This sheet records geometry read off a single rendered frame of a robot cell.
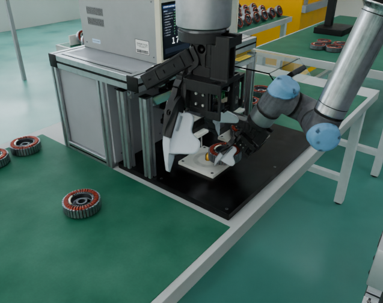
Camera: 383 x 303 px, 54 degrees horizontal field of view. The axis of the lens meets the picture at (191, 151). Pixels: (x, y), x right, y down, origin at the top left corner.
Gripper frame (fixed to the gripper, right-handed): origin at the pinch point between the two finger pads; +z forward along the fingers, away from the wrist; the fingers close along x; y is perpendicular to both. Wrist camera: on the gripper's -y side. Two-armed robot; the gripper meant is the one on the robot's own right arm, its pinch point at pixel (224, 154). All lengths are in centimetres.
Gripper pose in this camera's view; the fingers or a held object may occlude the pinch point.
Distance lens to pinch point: 126.7
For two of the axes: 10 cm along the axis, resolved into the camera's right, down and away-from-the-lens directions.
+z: -3.9, 6.1, 7.0
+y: 6.8, 7.0, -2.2
